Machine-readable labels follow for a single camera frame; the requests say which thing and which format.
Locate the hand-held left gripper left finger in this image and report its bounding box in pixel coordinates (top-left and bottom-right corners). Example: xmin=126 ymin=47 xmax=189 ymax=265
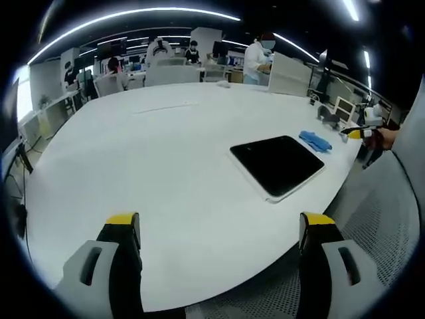
xmin=54 ymin=211 xmax=144 ymax=319

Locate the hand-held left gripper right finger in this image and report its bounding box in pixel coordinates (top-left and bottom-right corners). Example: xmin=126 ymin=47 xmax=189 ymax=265
xmin=297 ymin=211 xmax=380 ymax=319

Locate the blue cleaning cloth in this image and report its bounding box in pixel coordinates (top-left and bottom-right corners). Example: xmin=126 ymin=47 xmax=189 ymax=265
xmin=298 ymin=130 xmax=333 ymax=154

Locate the person's right hand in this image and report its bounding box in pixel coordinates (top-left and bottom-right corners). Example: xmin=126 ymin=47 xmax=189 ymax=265
xmin=378 ymin=128 xmax=402 ymax=151

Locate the grey curved tool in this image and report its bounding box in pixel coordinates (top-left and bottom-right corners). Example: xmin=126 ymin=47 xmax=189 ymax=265
xmin=316 ymin=105 xmax=341 ymax=130

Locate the person's white shirt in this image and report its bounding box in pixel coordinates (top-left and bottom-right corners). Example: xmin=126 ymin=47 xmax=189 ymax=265
xmin=390 ymin=73 xmax=425 ymax=200

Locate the white partition board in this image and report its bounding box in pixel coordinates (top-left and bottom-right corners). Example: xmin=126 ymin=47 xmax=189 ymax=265
xmin=266 ymin=53 xmax=313 ymax=98

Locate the straight ceiling light strip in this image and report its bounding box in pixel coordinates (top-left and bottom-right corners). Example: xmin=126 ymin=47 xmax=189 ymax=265
xmin=343 ymin=0 xmax=360 ymax=22
xmin=275 ymin=33 xmax=320 ymax=64

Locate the white shelf rack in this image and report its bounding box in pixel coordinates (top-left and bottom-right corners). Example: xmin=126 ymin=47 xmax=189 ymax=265
xmin=203 ymin=63 xmax=229 ymax=82

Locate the white office chair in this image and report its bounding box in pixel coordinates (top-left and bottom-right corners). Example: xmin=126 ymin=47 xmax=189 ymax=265
xmin=94 ymin=74 xmax=124 ymax=98

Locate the white low desk divider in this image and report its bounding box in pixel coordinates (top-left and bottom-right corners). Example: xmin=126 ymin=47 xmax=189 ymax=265
xmin=145 ymin=57 xmax=201 ymax=88

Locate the white and black gaming chair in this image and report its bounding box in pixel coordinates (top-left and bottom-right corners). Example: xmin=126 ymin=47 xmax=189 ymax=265
xmin=145 ymin=37 xmax=174 ymax=66

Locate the long curved ceiling light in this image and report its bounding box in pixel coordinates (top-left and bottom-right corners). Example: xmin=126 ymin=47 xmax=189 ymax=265
xmin=27 ymin=7 xmax=242 ymax=64

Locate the black stand with cables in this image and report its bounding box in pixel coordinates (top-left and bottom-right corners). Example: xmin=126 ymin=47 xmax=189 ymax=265
xmin=12 ymin=144 xmax=35 ymax=174

